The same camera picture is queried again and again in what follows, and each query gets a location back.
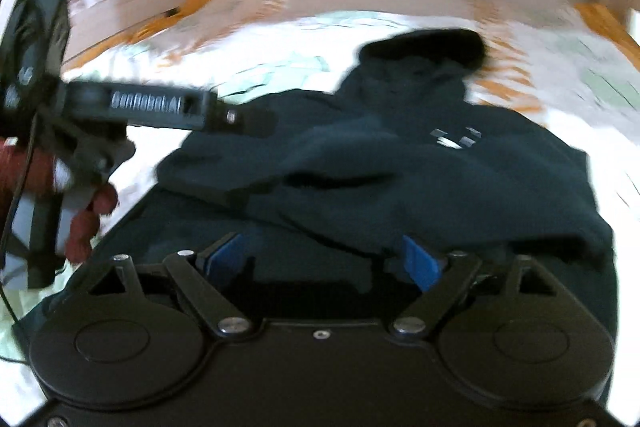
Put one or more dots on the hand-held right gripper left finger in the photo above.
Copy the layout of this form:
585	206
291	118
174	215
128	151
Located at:
222	254

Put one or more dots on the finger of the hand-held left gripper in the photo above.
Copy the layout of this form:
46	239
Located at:
245	119

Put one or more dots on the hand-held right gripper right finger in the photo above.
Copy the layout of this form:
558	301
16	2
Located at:
420	263

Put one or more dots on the dark navy hoodie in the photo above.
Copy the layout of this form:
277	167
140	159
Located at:
400	177

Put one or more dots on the person's left hand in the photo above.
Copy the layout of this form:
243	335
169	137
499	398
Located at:
82	232

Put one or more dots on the white leaf-print bed sheet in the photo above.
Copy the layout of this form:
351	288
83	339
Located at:
280	49

